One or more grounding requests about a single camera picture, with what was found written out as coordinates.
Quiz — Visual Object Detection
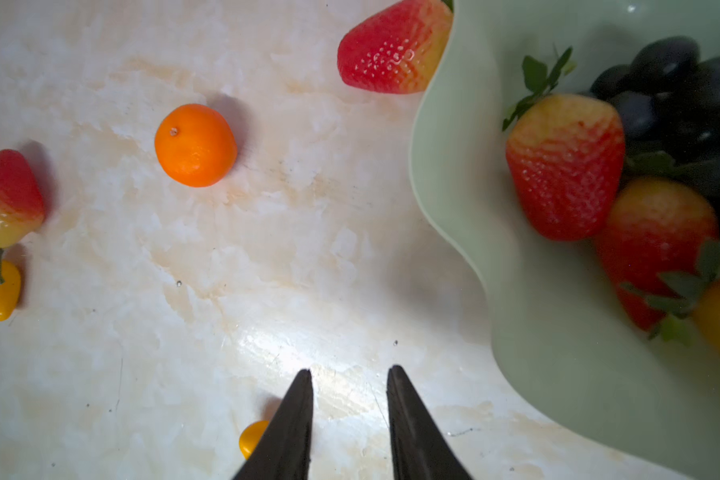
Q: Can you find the large red strawberry front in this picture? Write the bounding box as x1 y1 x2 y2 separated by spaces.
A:
644 240 720 354

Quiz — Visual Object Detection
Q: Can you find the yellow kumquat upper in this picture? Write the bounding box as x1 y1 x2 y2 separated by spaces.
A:
238 420 269 460

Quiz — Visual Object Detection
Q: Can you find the orange mandarin centre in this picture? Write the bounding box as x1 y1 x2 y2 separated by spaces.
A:
154 104 238 188

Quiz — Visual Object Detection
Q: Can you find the green scalloped fruit bowl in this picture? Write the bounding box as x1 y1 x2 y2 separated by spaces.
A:
410 1 720 479

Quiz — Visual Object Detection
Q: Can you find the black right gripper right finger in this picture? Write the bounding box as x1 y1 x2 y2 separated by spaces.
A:
387 365 472 480

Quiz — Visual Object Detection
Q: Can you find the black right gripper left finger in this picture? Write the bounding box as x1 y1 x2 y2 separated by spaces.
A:
233 369 313 480

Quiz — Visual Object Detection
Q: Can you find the dark grape bunch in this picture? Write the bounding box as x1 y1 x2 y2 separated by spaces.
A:
584 36 720 224

